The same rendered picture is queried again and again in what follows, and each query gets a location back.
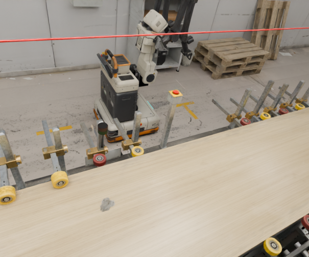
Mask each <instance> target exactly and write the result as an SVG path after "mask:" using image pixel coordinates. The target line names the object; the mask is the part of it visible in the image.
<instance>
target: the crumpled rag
mask: <svg viewBox="0 0 309 257"><path fill-rule="evenodd" d="M101 203H102V204H101V205H100V208H101V209H100V210H101V211H102V212H104V211H107V210H109V209H110V207H113V206H114V205H115V203H114V200H110V199H109V197H107V198H104V199H103V200H102V201H101Z"/></svg>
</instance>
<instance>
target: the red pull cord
mask: <svg viewBox="0 0 309 257"><path fill-rule="evenodd" d="M291 29H309V28H284V29H260V30H236V31H211V32H187V33H162V34H138V35H114V36H89V37H65V38H40V39H16V40H0V42H22V41H45V40H67V39H89V38H112V37H134V36H156V35H179V34H201V33H223V32H246V31H268V30H291Z"/></svg>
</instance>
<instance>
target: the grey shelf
mask: <svg viewBox="0 0 309 257"><path fill-rule="evenodd" d="M181 1H182V0H170V5H169V10H175V11H176V12H178V10H179V7H180V4H181ZM155 2H156V0H130V9H129V24H128V35H136V30H137V25H138V22H139V21H141V22H142V21H143V20H144V11H145V10H152V9H154V6H155ZM163 4H164V0H162V2H161V6H160V9H159V10H163ZM186 9H187V8H186ZM185 14H186V11H185ZM185 14H184V18H185ZM184 18H183V21H182V22H181V25H180V29H179V32H181V29H182V26H183V22H184ZM136 42H137V37H136V36H134V37H128V39H127V53H126V58H127V59H128V60H129V62H130V63H131V64H135V65H136V66H137V64H138V58H139V56H140V50H139V49H138V48H137V47H136V46H135V44H136ZM166 49H167V50H168V52H167V55H166V58H165V62H164V63H163V64H162V65H156V66H155V69H162V68H170V67H178V69H177V70H176V71H177V72H179V67H180V63H181V59H182V55H183V53H182V52H181V49H182V44H181V40H180V39H178V41H176V42H168V44H167V48H166ZM157 58H158V57H156V58H154V57H153V58H152V61H153V62H154V63H155V64H157Z"/></svg>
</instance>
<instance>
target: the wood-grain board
mask: <svg viewBox="0 0 309 257"><path fill-rule="evenodd" d="M67 178H68V184H67V185H66V186H65V187H63V188H54V187H53V184H52V181H50V182H46V183H43V184H39V185H35V186H32V187H28V188H25V189H21V190H18V191H15V193H16V199H15V200H14V201H13V202H12V203H10V204H0V257H239V256H241V255H242V254H244V253H246V252H247V251H249V250H251V249H252V248H254V247H255V246H257V245H259V244H260V243H262V242H264V241H265V240H266V239H267V238H270V237H272V236H274V235H275V234H277V233H278V232H280V231H282V230H283V229H285V228H287V227H288V226H290V225H291V224H293V223H295V222H296V221H298V220H300V219H301V218H303V217H304V216H305V215H308V214H309V107H308V108H305V109H301V110H298V111H294V112H290V113H287V114H283V115H280V116H276V117H273V118H269V119H266V120H262V121H259V122H255V123H252V124H248V125H245V126H241V127H237V128H234V129H231V130H228V131H224V132H221V133H217V134H214V135H210V136H207V137H203V138H200V139H196V140H193V141H189V142H185V143H182V144H178V145H175V146H171V147H168V148H164V149H161V150H157V151H154V152H150V153H147V154H144V155H141V156H137V157H133V158H130V159H126V160H123V161H119V162H116V163H112V164H109V165H105V166H102V167H98V168H95V169H91V170H87V171H84V172H80V173H77V174H73V175H70V176H67ZM107 197H109V199H110V200H114V203H115V205H114V206H113V207H110V209H109V210H107V211H104V212H102V211H101V210H100V209H101V208H100V205H101V204H102V203H101V201H102V200H103V199H104V198H107Z"/></svg>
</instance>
